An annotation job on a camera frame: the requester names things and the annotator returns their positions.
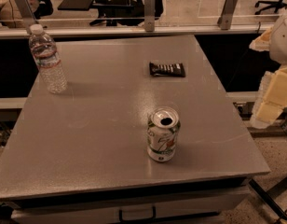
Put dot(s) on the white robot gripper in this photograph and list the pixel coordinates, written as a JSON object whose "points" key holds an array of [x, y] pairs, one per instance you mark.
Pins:
{"points": [[282, 42]]}

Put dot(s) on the green white 7up can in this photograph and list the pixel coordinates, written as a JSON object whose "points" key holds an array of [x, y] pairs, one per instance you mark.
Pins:
{"points": [[162, 133]]}

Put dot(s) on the black snack bar wrapper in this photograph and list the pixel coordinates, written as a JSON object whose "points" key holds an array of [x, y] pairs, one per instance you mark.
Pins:
{"points": [[167, 70]]}

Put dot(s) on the black stool with seat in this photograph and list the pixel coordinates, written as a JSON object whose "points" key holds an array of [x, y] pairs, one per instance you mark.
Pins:
{"points": [[113, 12]]}

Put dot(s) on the clear plastic water bottle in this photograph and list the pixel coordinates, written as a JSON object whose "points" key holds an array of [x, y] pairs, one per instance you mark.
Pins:
{"points": [[47, 59]]}

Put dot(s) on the grey metal bracket right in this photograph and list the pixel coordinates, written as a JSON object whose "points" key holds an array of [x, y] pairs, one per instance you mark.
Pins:
{"points": [[226, 17]]}

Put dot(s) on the grey metal bracket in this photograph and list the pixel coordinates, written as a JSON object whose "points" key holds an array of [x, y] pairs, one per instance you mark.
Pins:
{"points": [[226, 17], [149, 15], [28, 18]]}

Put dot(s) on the grey metal bracket middle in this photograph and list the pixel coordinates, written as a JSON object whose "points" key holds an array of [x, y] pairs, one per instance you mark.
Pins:
{"points": [[149, 15]]}

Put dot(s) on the black drawer handle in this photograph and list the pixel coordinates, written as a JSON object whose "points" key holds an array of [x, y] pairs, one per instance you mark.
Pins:
{"points": [[137, 216]]}

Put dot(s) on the grey metal bracket left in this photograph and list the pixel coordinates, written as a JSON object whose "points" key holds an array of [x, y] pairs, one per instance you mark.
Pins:
{"points": [[28, 18]]}

